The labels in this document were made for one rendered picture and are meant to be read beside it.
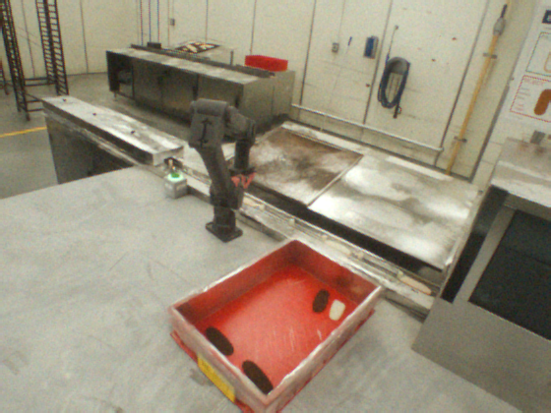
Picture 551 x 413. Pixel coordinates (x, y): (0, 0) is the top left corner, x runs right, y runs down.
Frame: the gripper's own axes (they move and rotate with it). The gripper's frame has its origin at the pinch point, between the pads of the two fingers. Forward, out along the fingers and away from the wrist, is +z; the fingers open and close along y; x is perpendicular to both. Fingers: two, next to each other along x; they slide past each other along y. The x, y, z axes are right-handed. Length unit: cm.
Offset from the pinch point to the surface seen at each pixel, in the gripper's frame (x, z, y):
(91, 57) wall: -702, 19, -292
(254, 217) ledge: 13.6, 5.0, 6.2
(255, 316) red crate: 42, 11, 38
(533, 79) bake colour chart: 82, -57, -76
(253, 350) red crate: 48, 12, 47
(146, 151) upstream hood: -51, -2, 7
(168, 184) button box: -25.0, 3.0, 14.5
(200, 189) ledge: -15.5, 4.2, 6.0
